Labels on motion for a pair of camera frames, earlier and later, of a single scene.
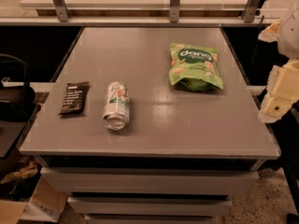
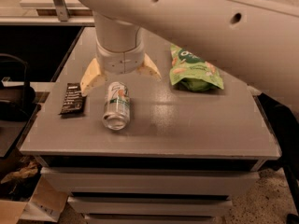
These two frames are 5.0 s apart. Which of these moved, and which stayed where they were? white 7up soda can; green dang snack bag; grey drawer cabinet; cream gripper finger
Moved: cream gripper finger
Stayed: green dang snack bag; white 7up soda can; grey drawer cabinet
